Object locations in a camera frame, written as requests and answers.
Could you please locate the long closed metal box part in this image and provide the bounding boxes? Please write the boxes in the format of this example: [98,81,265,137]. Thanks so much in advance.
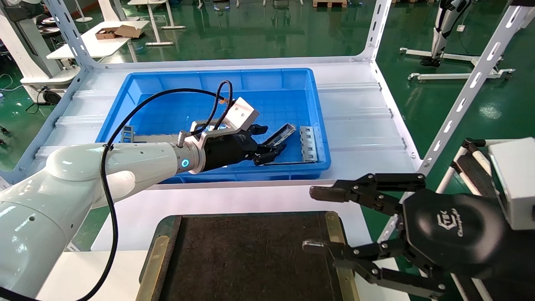
[134,134,181,144]

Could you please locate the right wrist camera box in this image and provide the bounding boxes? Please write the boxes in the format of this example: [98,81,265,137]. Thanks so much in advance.
[488,138,535,230]

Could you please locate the blue plastic bin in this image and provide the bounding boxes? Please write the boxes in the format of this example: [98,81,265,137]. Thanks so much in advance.
[95,68,331,184]

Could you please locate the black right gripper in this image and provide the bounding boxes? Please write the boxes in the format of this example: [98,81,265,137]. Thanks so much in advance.
[402,189,535,289]

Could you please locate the metal tray part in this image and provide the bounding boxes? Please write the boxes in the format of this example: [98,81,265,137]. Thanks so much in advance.
[262,123,298,157]

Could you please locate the flat metal plate with cutouts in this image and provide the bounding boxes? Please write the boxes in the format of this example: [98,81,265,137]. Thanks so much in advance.
[299,126,318,163]

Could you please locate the black round stool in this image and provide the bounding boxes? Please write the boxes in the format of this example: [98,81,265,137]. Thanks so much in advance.
[40,17,65,40]

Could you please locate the white background table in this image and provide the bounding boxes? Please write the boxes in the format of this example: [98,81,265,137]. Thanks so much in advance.
[46,20,150,61]

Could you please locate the white round base stand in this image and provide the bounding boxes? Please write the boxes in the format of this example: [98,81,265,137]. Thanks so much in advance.
[74,0,94,23]

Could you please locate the white machine pedestal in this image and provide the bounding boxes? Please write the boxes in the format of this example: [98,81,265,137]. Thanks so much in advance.
[0,0,80,103]

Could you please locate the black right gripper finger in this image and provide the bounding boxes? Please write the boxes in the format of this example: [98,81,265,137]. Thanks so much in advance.
[303,239,446,298]
[309,173,427,216]

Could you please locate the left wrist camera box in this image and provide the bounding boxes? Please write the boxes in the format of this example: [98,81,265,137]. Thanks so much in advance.
[226,97,260,135]

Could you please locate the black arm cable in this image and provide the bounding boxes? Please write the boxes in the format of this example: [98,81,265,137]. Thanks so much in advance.
[0,80,233,301]

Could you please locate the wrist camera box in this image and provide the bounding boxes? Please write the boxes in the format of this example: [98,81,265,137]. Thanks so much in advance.
[488,138,535,230]
[226,97,260,135]

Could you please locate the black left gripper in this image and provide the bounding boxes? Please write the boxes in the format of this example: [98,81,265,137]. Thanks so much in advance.
[204,124,288,172]

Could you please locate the white desk leg frame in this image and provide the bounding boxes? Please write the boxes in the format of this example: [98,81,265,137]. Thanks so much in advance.
[127,0,186,46]

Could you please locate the white perforated shelf upright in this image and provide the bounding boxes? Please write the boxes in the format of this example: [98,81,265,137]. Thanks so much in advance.
[43,0,96,69]
[360,0,396,62]
[375,3,535,246]

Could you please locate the open cardboard box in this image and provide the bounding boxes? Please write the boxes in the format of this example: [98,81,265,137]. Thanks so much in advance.
[95,25,143,40]

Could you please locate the humanoid robot legs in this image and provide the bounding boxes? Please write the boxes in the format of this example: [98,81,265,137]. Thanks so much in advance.
[419,0,475,68]

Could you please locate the white wheeled stand base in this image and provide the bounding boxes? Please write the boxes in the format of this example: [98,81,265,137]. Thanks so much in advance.
[399,47,517,81]

